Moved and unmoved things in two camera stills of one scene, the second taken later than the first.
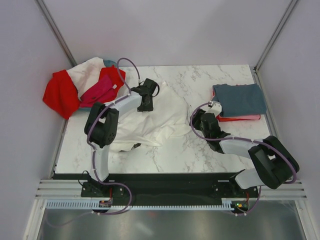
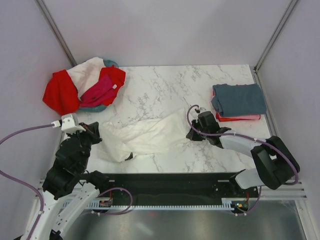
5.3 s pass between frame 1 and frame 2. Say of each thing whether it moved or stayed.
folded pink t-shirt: stayed
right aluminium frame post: stayed
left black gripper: moved
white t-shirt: moved
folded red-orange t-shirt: stayed
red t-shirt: stayed
